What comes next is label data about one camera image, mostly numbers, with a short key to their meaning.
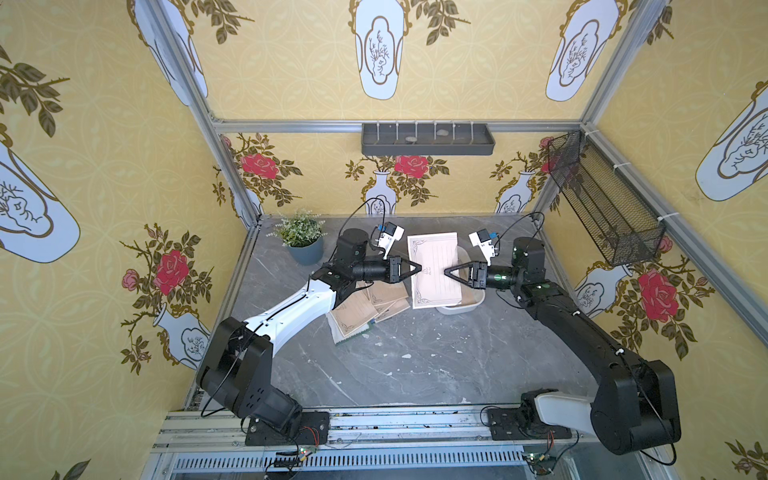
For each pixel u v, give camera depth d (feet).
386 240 2.35
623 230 2.75
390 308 3.10
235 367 1.37
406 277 2.40
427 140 3.04
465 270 2.35
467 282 2.32
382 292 3.20
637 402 1.34
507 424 2.44
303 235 3.12
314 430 2.39
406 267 2.44
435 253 2.47
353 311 3.08
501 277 2.25
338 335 2.94
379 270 2.27
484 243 2.36
